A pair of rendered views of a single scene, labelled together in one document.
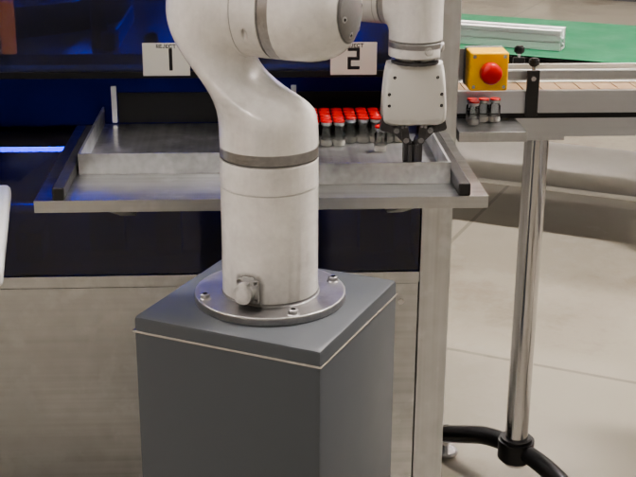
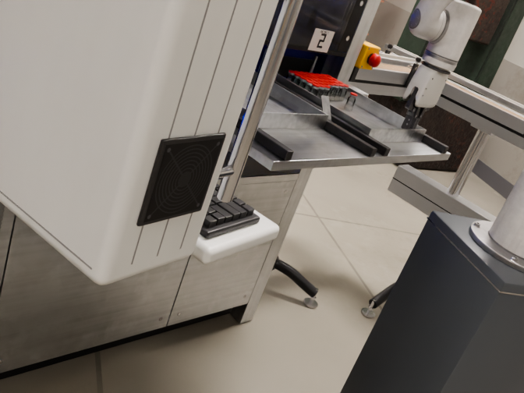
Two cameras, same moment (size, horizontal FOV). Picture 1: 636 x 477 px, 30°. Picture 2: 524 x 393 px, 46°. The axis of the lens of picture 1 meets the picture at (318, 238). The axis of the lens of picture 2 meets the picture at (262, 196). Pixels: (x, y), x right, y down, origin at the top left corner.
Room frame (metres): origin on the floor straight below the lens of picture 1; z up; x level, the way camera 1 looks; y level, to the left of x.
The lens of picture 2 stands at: (1.02, 1.24, 1.26)
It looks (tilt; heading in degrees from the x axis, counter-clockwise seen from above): 23 degrees down; 311
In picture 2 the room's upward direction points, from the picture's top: 21 degrees clockwise
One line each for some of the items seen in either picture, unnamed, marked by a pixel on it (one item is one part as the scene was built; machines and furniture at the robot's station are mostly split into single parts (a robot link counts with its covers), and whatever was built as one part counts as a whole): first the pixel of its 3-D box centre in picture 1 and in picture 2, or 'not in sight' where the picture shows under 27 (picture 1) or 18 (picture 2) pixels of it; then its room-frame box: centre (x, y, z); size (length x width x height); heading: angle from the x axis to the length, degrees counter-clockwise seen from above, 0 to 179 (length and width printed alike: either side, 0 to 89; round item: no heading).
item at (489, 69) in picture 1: (490, 73); (373, 59); (2.15, -0.31, 0.99); 0.04 x 0.04 x 0.04; 3
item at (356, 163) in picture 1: (361, 146); (348, 107); (1.99, -0.07, 0.90); 0.34 x 0.26 x 0.04; 3
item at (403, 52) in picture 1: (416, 49); (439, 61); (1.84, -0.15, 1.09); 0.09 x 0.08 x 0.03; 93
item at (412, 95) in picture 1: (414, 88); (428, 84); (1.85, -0.15, 1.03); 0.10 x 0.07 x 0.11; 93
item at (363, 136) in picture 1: (357, 129); (325, 90); (2.08, -0.07, 0.90); 0.18 x 0.02 x 0.05; 93
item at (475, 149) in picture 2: not in sight; (442, 213); (2.05, -1.03, 0.46); 0.09 x 0.09 x 0.77; 3
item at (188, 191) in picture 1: (261, 162); (302, 115); (1.98, 0.10, 0.87); 0.70 x 0.48 x 0.02; 93
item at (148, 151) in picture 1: (165, 137); (238, 89); (2.04, 0.27, 0.90); 0.34 x 0.26 x 0.04; 3
